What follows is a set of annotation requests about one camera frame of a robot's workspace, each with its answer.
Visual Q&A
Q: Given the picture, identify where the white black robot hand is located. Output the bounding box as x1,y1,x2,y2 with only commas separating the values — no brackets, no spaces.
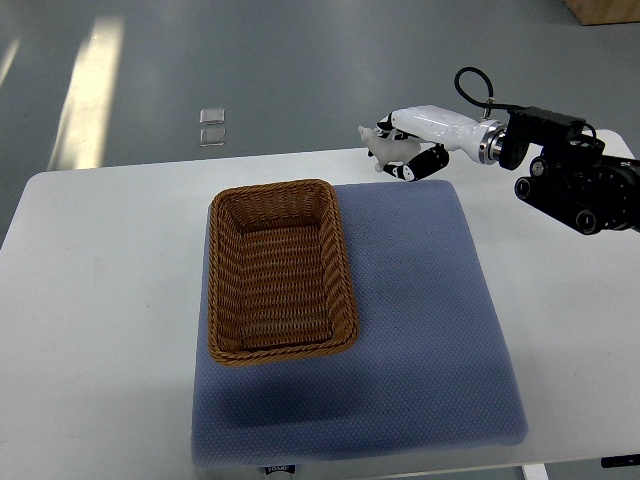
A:
375,105,506,182

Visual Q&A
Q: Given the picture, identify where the white bear figurine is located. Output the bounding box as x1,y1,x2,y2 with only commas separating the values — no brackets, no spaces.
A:
358,126,421,172

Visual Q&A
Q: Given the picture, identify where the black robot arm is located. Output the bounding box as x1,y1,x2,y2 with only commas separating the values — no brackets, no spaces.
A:
498,106,639,235

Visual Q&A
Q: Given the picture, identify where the brown wicker basket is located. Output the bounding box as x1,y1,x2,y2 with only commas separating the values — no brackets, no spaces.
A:
207,179,360,367

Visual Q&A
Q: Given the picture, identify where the wooden box corner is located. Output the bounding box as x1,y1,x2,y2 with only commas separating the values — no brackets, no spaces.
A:
565,0,639,26

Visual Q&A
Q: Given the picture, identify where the lower floor socket plate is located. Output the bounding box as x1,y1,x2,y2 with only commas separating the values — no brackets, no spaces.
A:
199,126,226,147

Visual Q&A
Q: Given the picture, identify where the floor socket plate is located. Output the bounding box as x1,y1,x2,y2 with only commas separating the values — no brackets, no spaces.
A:
199,126,226,147
199,107,225,125

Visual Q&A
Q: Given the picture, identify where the upper floor socket plate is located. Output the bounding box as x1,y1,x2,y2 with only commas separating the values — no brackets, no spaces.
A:
199,107,225,125

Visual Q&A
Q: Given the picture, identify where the blue textured mat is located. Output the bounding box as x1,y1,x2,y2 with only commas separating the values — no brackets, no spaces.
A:
192,180,528,469

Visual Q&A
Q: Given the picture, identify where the black table control panel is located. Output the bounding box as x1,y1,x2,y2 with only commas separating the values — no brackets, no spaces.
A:
600,455,640,469

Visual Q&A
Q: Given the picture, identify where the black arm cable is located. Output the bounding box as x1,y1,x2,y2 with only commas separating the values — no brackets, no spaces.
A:
454,67,521,124

